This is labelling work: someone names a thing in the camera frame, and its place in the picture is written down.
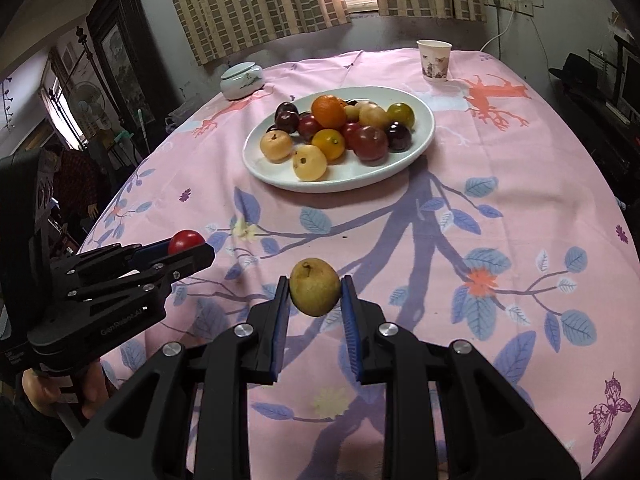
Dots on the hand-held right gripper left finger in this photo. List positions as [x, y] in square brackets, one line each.
[280, 330]

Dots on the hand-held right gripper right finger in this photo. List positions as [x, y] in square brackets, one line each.
[350, 330]

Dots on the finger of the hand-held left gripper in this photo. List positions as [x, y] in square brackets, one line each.
[150, 251]
[190, 260]

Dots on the red tomato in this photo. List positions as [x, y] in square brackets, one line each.
[349, 132]
[186, 240]

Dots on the small yellow-green pear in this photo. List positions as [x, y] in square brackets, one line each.
[315, 287]

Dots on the round yellow pear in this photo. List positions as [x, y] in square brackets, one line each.
[309, 162]
[276, 146]

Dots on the white oval plate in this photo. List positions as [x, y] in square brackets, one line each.
[350, 177]

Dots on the wrinkled dark brown fruit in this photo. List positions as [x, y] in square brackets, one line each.
[271, 129]

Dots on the small dark purple plum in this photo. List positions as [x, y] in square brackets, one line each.
[286, 108]

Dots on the small yellow-orange citrus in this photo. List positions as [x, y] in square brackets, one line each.
[328, 144]

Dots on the large dark red plum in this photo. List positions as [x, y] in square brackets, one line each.
[370, 143]

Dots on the large orange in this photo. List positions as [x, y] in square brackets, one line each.
[328, 111]

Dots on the small spotted yellow pear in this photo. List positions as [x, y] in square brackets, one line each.
[374, 116]

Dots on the small yellow-green fruit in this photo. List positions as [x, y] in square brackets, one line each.
[351, 113]

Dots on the yellow-green round citrus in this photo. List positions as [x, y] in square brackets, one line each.
[401, 115]

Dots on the person's left hand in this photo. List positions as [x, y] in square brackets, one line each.
[95, 385]

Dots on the white pole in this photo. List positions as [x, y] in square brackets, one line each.
[143, 130]

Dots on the standing fan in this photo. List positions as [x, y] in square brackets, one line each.
[84, 102]

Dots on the pink printed tablecloth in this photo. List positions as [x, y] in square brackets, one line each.
[475, 210]

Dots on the white lidded ceramic jar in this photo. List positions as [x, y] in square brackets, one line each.
[242, 82]

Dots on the dark wooden framed picture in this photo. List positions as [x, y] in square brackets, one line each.
[120, 55]

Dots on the printed paper cup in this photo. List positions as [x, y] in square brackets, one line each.
[434, 62]

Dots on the dark computer desk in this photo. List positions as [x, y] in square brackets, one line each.
[600, 125]

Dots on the black hat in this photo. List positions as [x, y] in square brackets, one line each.
[575, 70]

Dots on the computer monitor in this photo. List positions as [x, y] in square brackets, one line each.
[631, 85]

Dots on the white wall power strip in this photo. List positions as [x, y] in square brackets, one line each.
[507, 2]

